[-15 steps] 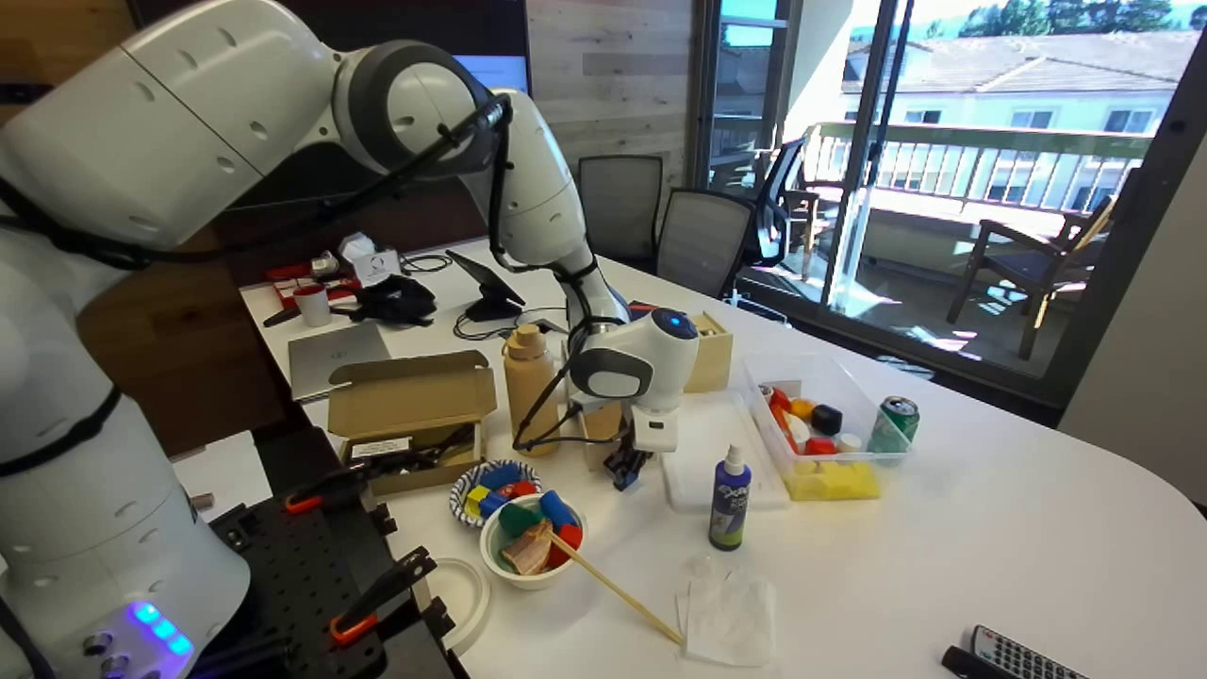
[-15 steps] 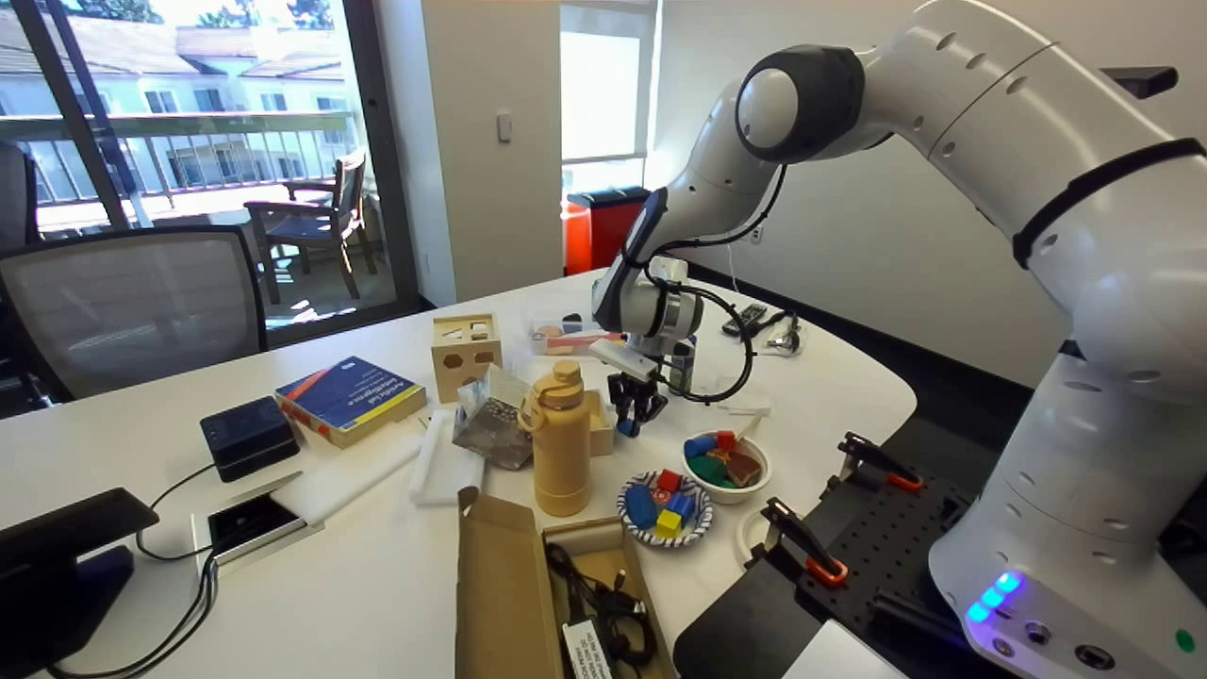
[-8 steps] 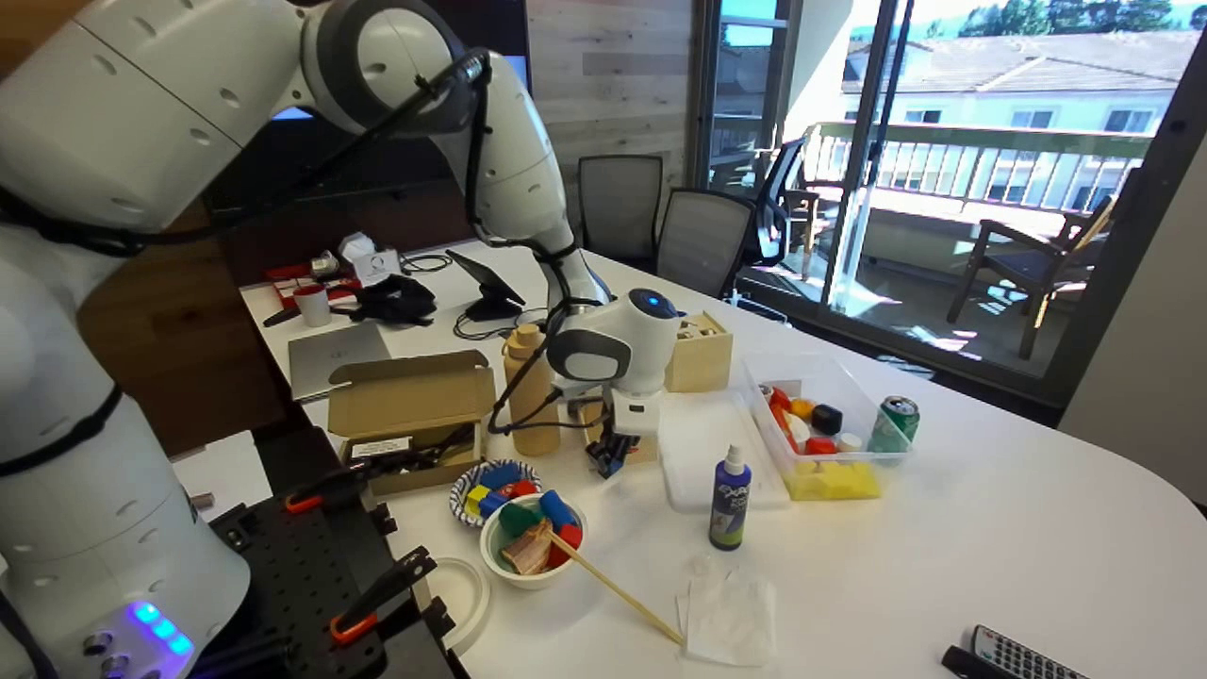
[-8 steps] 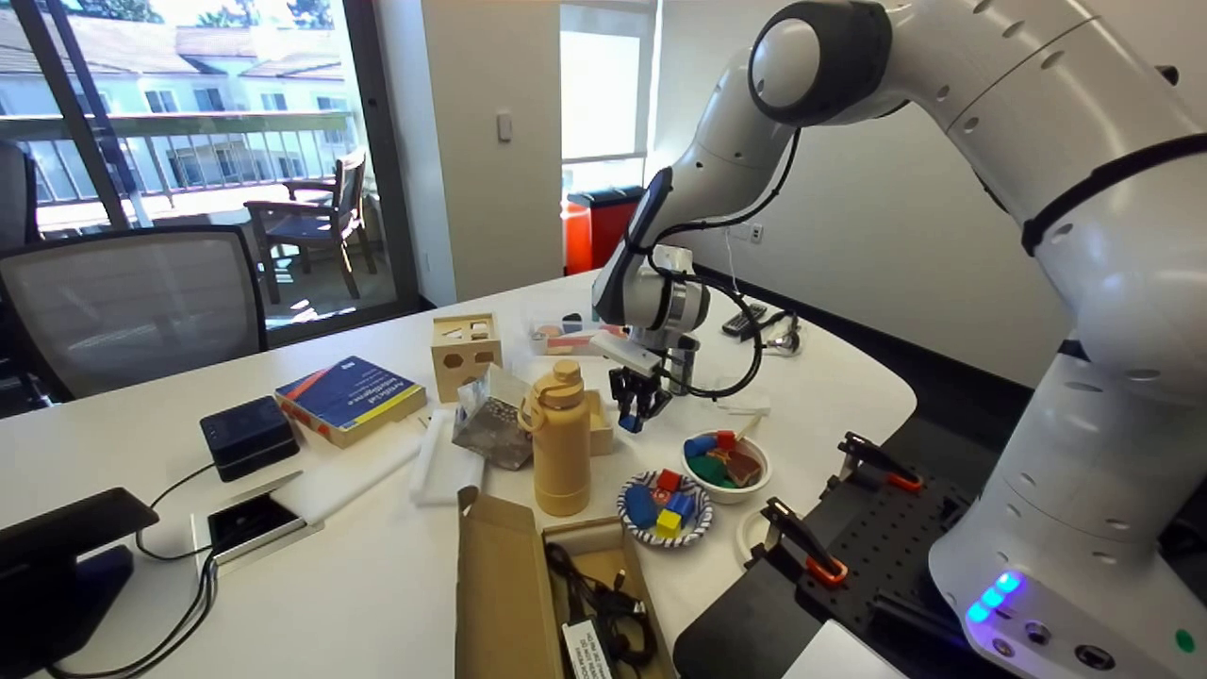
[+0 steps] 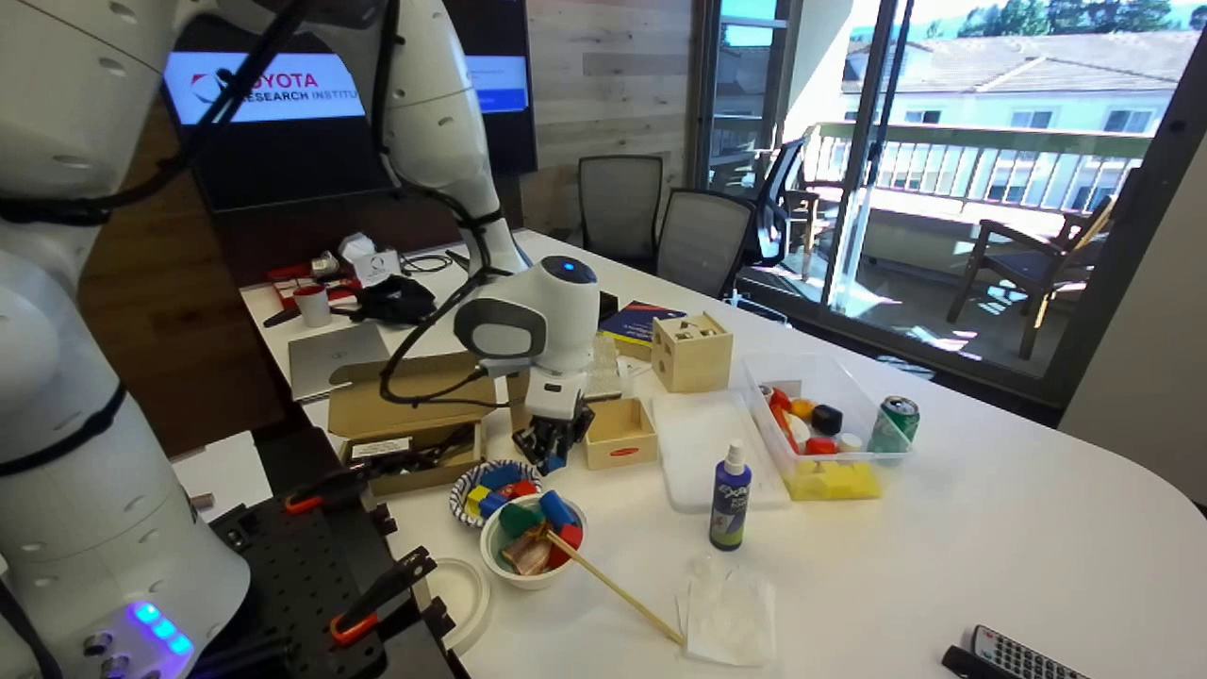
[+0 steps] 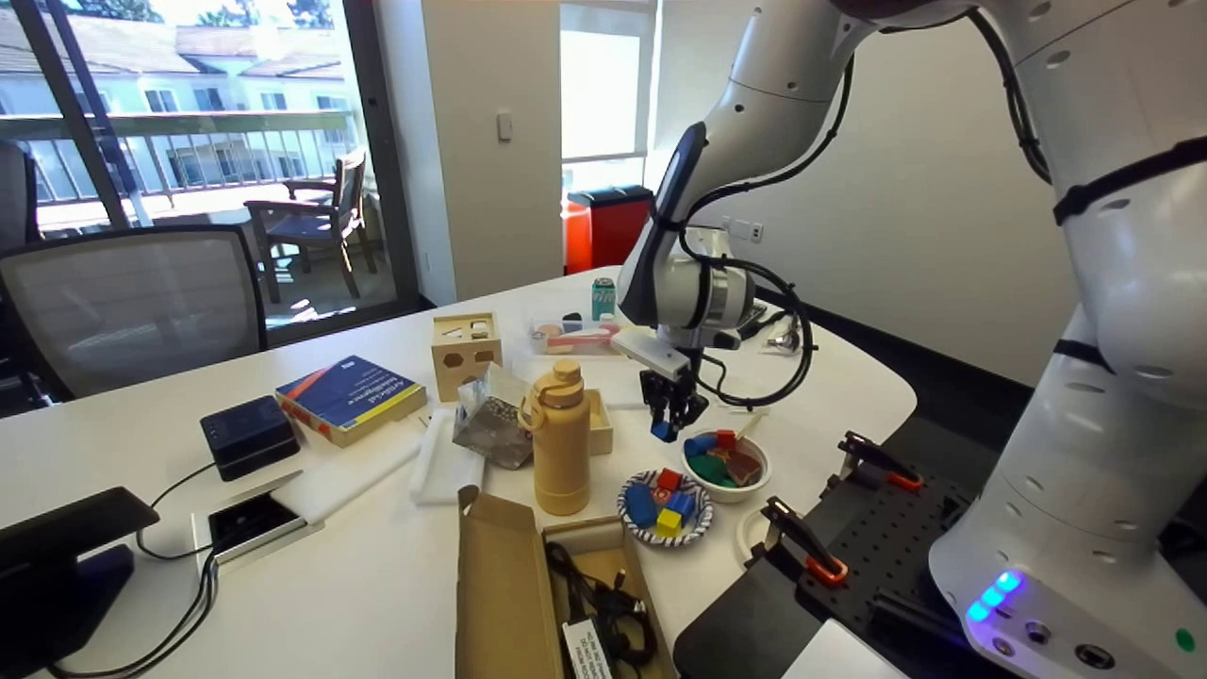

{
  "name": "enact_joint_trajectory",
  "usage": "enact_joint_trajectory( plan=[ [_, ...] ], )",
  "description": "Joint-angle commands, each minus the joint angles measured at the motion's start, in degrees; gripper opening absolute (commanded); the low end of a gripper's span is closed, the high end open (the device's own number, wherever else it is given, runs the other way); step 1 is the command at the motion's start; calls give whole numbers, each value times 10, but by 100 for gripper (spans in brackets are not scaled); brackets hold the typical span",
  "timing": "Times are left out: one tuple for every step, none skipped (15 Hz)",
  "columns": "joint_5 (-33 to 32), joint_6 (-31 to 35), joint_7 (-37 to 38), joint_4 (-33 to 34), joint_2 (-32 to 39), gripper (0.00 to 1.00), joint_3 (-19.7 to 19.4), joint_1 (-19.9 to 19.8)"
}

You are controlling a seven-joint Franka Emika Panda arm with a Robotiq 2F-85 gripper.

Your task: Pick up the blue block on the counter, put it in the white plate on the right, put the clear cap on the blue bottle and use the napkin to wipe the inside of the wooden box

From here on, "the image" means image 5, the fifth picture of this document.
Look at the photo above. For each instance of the red packaging items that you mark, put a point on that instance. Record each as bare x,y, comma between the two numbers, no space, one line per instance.
293,289

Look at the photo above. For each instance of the wooden shape sorter box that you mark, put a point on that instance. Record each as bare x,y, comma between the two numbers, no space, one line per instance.
693,357

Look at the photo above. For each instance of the black pouch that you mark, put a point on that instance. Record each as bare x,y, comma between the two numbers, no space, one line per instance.
396,304

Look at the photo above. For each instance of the small wooden box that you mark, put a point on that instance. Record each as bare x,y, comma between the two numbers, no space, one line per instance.
618,438

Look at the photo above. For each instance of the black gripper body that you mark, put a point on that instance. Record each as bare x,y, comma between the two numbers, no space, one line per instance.
550,429

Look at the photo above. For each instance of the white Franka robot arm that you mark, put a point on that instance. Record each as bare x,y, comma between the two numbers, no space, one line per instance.
75,502

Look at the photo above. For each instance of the yellow sponge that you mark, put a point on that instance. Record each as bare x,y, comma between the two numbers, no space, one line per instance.
831,480

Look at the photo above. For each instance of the black office chair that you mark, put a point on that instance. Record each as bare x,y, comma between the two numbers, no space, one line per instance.
786,202

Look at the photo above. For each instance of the open cardboard box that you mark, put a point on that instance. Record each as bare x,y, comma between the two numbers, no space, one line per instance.
359,416

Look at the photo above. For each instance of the small blue block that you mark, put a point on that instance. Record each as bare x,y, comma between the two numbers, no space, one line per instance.
550,456

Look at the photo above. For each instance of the balcony railing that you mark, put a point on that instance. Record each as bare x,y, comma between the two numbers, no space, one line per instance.
980,165

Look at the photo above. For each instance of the bowl of colourful items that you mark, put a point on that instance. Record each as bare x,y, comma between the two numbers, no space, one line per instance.
470,490

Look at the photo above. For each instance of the blue glue bottle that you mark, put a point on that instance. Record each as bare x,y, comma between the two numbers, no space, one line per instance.
730,502

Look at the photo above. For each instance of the green toy block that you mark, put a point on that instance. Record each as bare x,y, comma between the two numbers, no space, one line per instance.
523,518

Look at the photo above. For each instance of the red toy ball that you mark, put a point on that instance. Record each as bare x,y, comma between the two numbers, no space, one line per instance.
821,445

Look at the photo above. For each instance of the black remote control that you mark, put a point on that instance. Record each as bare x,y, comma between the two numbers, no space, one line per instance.
1022,656

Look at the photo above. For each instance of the white crumpled object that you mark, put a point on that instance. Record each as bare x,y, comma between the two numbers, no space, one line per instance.
372,263

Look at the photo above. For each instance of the silver metal sheet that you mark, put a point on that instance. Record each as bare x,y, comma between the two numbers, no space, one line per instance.
332,361

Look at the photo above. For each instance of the dark patio chair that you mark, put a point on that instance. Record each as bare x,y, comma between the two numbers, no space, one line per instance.
1022,264

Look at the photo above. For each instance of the grey mesh office chair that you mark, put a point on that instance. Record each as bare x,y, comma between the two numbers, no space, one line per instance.
704,238
618,202

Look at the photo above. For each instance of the black handheld device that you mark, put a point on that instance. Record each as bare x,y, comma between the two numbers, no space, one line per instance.
964,665

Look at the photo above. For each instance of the blue toy block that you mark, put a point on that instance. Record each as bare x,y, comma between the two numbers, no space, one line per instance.
560,505

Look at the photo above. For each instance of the white bowl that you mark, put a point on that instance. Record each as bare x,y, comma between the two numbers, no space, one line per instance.
503,562

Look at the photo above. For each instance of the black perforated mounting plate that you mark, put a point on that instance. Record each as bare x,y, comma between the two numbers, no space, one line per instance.
304,568

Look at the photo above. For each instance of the green drink can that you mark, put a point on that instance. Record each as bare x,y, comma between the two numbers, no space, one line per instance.
896,424

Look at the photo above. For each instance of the clear plastic toy bin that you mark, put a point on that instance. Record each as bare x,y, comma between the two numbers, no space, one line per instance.
852,390

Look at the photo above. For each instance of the small white cup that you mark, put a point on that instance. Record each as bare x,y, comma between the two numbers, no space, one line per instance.
314,305

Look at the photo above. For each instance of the black toy cube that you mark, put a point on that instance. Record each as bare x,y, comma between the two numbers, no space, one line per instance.
828,419

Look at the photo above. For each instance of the white tape roll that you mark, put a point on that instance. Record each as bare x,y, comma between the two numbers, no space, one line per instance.
480,605

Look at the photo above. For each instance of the black orange clamp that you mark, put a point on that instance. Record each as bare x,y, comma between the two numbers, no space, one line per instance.
324,488
381,593

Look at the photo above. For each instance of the thin wooden stick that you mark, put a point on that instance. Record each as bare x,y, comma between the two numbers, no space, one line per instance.
622,596

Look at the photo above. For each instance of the white cloth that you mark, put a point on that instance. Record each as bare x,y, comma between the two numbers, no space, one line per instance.
733,617

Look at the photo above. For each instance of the blue book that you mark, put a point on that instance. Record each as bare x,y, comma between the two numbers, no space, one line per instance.
643,326

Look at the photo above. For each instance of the wall television screen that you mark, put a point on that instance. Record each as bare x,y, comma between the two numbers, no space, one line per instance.
314,165

